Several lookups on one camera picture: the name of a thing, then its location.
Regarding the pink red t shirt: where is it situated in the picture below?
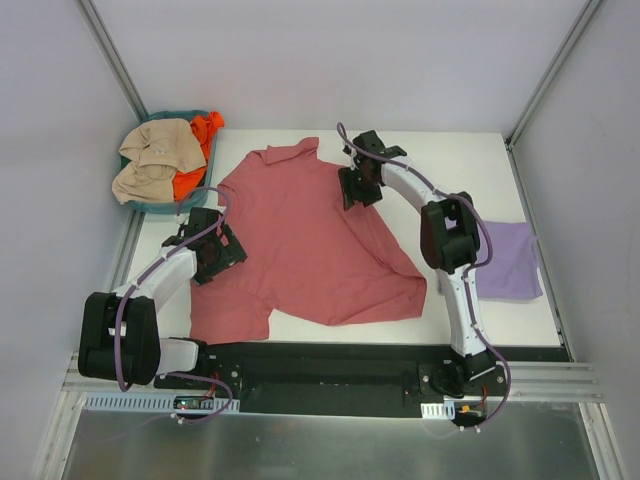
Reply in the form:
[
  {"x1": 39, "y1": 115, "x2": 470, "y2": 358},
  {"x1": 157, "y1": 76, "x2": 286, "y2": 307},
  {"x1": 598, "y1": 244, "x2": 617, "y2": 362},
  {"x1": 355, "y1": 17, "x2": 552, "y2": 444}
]
[{"x1": 190, "y1": 137, "x2": 427, "y2": 344}]

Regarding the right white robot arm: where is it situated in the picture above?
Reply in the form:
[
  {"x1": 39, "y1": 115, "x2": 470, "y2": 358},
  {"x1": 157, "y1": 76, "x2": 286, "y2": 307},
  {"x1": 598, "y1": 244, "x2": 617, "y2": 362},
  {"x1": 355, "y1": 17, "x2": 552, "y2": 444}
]
[{"x1": 336, "y1": 122, "x2": 496, "y2": 395}]

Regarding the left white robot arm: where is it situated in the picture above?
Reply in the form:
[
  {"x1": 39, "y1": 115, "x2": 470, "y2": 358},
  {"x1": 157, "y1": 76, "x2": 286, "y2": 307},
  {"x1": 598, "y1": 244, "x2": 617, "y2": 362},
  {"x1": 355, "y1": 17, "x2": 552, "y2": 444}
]
[{"x1": 78, "y1": 207, "x2": 247, "y2": 390}]

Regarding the teal plastic basket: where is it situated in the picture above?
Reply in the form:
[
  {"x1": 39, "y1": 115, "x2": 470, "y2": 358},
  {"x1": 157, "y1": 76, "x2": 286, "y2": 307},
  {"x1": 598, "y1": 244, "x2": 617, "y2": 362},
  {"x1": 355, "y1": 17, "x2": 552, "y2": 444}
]
[{"x1": 119, "y1": 110, "x2": 218, "y2": 215}]

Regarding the orange t shirt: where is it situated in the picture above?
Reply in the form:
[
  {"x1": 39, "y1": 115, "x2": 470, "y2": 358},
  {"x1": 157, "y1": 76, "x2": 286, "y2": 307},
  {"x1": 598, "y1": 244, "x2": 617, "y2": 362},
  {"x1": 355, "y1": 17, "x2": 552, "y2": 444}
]
[{"x1": 172, "y1": 111, "x2": 225, "y2": 201}]

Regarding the beige t shirt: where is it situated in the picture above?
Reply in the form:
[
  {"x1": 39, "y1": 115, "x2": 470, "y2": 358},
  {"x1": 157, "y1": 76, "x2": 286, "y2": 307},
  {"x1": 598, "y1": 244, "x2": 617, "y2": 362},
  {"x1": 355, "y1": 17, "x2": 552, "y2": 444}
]
[{"x1": 112, "y1": 118, "x2": 207, "y2": 204}]

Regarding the folded purple t shirt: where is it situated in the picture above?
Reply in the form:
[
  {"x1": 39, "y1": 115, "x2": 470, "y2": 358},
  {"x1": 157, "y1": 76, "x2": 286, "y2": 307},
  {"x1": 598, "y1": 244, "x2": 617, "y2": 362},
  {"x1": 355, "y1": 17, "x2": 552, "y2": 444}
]
[{"x1": 476, "y1": 221, "x2": 543, "y2": 302}]

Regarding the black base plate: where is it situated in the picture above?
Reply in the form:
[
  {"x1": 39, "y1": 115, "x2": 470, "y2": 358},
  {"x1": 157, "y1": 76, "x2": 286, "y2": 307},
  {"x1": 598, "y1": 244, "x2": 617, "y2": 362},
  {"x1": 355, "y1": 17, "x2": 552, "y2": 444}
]
[{"x1": 154, "y1": 342, "x2": 507, "y2": 418}]

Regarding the left white cable duct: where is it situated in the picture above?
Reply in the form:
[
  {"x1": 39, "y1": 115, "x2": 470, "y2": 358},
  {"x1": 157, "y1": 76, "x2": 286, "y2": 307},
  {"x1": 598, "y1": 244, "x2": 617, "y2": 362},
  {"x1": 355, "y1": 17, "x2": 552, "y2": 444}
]
[{"x1": 84, "y1": 393, "x2": 240, "y2": 415}]

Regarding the white cable duct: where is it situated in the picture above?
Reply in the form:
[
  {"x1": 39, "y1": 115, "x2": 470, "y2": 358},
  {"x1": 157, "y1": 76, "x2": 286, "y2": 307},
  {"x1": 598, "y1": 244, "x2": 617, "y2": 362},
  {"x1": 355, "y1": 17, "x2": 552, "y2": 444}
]
[
  {"x1": 84, "y1": 393, "x2": 240, "y2": 415},
  {"x1": 420, "y1": 401, "x2": 456, "y2": 421}
]

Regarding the right white cable duct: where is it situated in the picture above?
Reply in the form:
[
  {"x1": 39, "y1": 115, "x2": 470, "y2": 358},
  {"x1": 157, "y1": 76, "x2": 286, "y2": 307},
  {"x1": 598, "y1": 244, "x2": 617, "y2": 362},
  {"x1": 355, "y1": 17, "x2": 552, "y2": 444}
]
[{"x1": 420, "y1": 401, "x2": 456, "y2": 421}]

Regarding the left aluminium frame post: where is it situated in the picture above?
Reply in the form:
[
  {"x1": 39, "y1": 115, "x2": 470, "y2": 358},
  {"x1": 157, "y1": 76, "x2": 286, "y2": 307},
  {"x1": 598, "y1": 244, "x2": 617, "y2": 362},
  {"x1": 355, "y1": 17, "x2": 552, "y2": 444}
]
[{"x1": 75, "y1": 0, "x2": 149, "y2": 121}]

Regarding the aluminium frame post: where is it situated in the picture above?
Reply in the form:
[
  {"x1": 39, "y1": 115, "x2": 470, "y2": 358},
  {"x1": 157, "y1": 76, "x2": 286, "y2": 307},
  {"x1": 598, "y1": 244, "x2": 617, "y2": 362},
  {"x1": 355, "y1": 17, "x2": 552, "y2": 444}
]
[
  {"x1": 75, "y1": 0, "x2": 149, "y2": 121},
  {"x1": 505, "y1": 0, "x2": 605, "y2": 151}
]

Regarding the aluminium front rail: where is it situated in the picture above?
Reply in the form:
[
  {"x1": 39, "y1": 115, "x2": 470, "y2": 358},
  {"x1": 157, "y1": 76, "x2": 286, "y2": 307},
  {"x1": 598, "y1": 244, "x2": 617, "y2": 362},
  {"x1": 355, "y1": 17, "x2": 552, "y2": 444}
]
[{"x1": 61, "y1": 353, "x2": 605, "y2": 403}]

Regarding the right aluminium frame post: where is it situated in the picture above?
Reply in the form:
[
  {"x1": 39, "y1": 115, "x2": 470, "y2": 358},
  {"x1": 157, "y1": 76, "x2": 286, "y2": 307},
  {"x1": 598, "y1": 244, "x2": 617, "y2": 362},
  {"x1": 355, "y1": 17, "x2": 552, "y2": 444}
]
[{"x1": 505, "y1": 0, "x2": 605, "y2": 151}]

